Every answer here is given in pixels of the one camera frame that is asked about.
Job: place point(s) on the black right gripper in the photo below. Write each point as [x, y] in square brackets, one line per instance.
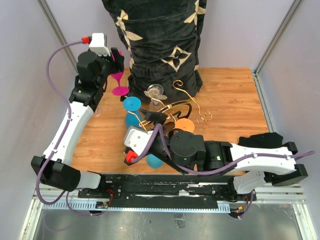
[160, 116]

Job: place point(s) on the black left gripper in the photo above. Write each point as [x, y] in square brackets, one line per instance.
[118, 65]

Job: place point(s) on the magenta wine glass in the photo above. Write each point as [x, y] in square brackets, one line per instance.
[120, 90]

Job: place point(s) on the clear wine glass back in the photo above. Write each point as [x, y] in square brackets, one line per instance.
[155, 92]

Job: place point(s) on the clear wine glass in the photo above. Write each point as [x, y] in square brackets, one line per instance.
[97, 112]
[155, 92]

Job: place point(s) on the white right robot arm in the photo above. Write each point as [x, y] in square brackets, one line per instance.
[189, 153]

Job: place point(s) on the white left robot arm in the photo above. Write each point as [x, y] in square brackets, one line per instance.
[54, 168]

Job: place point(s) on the blue wine glass front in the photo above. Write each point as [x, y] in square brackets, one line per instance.
[153, 161]

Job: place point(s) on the blue wine glass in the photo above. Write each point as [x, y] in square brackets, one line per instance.
[153, 161]
[132, 110]

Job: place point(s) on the blue wine glass left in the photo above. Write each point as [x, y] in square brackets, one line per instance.
[132, 110]

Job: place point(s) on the orange wine glass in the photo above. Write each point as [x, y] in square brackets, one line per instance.
[185, 124]

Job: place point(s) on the black floral plush blanket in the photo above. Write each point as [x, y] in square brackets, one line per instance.
[163, 38]

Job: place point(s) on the black cloth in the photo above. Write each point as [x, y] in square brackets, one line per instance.
[268, 140]

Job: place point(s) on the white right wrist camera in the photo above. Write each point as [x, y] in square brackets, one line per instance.
[137, 139]

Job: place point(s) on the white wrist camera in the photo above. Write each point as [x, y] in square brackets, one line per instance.
[97, 44]
[137, 139]

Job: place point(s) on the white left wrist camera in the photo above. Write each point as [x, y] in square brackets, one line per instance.
[97, 44]

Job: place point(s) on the gold wire wine glass rack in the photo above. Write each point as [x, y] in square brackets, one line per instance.
[176, 110]

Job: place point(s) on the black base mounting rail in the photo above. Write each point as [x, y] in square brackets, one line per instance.
[165, 191]

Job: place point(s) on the aluminium frame post left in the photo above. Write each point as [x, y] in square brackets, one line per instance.
[44, 6]

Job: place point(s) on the aluminium frame post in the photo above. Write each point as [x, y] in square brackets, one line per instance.
[278, 35]
[44, 6]

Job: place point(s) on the aluminium frame post right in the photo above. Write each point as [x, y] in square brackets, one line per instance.
[278, 35]

